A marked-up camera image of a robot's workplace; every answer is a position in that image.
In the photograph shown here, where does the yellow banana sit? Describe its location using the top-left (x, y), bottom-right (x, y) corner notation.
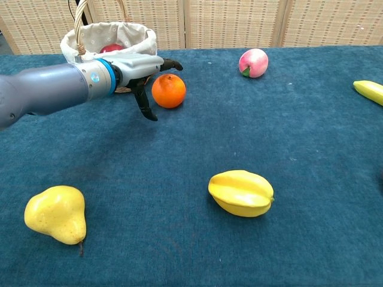
top-left (352, 80), bottom-right (383, 107)

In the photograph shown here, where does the yellow pear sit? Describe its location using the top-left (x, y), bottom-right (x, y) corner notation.
top-left (24, 185), bottom-right (87, 257)

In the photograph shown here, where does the black stand pole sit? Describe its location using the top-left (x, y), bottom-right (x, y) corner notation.
top-left (79, 0), bottom-right (94, 25)

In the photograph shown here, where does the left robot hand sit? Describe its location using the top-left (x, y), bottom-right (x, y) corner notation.
top-left (112, 53), bottom-right (184, 122)

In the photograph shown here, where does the yellow starfruit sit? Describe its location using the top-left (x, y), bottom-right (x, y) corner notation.
top-left (208, 169), bottom-right (275, 218)

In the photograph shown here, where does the pink peach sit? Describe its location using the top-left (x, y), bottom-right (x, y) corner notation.
top-left (238, 48), bottom-right (269, 79)

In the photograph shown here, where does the orange fruit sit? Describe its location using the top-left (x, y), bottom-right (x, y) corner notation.
top-left (151, 74), bottom-right (187, 109)

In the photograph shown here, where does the bamboo folding screen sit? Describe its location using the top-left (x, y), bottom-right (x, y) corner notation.
top-left (0, 0), bottom-right (383, 56)

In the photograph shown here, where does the red apple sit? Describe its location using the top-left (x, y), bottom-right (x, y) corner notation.
top-left (99, 44), bottom-right (125, 54)

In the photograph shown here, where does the blue table cloth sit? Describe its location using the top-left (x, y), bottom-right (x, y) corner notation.
top-left (0, 45), bottom-right (383, 287)

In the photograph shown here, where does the wicker basket with cloth liner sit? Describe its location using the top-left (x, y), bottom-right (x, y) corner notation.
top-left (59, 0), bottom-right (158, 94)

